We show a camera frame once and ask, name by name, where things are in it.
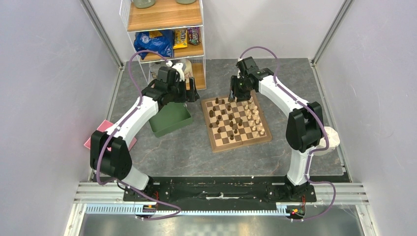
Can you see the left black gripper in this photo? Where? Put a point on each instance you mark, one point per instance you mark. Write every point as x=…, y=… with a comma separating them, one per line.
x=191, y=95

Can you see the wooden chess board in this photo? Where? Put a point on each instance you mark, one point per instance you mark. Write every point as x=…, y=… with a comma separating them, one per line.
x=232, y=125

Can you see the green plastic tray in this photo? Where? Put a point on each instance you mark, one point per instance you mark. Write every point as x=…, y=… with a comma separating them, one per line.
x=170, y=118

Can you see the yellow candy bag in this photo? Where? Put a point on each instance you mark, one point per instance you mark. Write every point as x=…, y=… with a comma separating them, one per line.
x=180, y=39

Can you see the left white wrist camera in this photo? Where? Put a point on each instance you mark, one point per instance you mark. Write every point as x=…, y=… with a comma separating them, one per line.
x=179, y=67

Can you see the white wire wooden shelf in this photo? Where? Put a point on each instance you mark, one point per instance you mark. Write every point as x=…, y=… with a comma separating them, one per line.
x=150, y=15

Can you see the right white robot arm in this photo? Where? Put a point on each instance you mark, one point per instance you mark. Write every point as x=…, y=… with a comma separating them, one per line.
x=304, y=128

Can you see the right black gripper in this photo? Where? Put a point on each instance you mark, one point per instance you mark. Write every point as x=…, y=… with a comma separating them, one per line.
x=235, y=92

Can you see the white paper roll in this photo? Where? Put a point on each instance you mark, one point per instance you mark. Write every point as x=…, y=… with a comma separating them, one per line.
x=334, y=141

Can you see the brown candy bag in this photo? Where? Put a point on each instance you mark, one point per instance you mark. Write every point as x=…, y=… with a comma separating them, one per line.
x=194, y=37

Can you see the cream lotion bottle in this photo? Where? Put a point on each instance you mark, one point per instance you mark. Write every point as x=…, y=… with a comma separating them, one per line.
x=187, y=68

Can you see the blue snack bag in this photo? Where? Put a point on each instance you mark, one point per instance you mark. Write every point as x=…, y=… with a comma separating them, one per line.
x=160, y=41

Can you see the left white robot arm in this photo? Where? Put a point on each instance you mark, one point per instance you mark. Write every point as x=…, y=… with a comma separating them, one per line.
x=109, y=152

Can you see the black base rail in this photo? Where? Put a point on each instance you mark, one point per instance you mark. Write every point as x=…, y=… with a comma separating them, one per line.
x=228, y=193

